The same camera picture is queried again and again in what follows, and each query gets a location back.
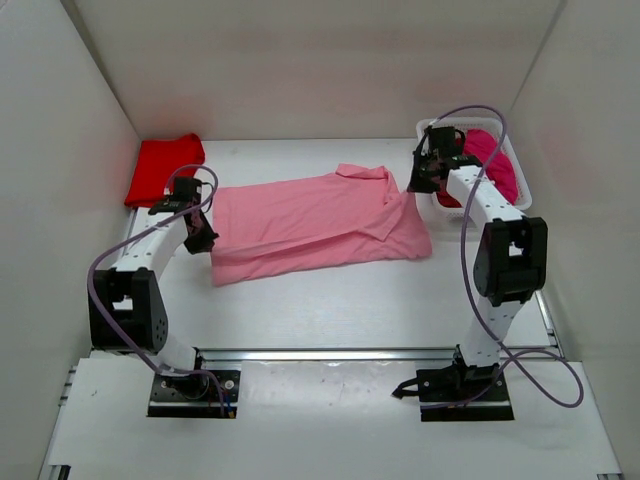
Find light pink polo shirt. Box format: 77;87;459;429
211;164;432;287

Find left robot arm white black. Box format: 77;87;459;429
86;176;224;400

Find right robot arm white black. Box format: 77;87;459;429
409;125;548;402

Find dark red t shirt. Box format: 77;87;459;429
436;192;461;209

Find white plastic basket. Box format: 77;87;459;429
431;117;532;220

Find magenta t shirt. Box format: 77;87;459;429
463;129;518;205

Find folded red t shirt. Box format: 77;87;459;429
124;133;205;208

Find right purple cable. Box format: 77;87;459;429
419;104;585;411

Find purple cable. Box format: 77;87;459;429
419;104;585;411
86;164;226;419

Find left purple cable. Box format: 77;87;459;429
86;164;226;419

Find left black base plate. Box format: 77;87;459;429
147;369;241;419

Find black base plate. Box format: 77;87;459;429
147;369;241;419
391;366;515;423

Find aluminium rail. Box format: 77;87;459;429
200;348;454;363

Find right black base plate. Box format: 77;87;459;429
391;366;515;423

